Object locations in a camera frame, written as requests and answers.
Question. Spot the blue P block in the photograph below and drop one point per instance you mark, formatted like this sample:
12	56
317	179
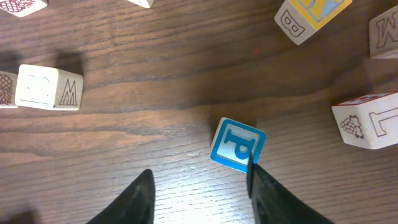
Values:
234	142

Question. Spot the green B block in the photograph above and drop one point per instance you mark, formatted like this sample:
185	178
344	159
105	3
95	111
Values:
22	8

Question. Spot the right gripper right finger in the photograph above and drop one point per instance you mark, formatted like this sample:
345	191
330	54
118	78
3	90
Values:
272	203

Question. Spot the yellow block right middle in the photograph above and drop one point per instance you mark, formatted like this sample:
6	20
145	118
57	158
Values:
300	19

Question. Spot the yellow block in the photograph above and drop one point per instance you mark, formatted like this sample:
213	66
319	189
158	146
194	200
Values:
8	82
300	19
48	88

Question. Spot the blue D block right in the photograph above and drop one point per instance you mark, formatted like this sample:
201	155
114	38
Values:
383	35

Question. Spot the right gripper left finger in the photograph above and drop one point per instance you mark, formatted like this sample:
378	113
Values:
135	205

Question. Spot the yellow block centre right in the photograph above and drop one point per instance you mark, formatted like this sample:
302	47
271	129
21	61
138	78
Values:
48	88

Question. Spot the plain white wooden block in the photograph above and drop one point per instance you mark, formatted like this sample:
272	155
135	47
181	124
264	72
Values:
369	121

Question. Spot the red I block upper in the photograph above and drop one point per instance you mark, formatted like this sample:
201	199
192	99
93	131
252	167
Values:
143	3

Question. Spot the yellow block centre left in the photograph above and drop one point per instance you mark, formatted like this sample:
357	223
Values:
8	82

